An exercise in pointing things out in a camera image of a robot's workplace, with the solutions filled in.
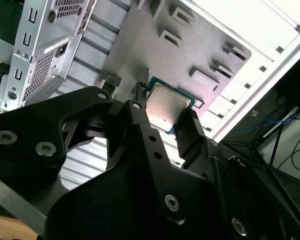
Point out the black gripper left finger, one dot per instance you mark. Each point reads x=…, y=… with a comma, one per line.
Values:
x=27, y=125

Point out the silver CPU chip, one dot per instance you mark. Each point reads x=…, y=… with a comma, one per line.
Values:
x=165, y=105

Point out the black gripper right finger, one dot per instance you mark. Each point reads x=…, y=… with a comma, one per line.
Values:
x=190, y=140

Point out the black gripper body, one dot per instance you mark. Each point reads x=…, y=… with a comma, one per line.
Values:
x=102, y=212

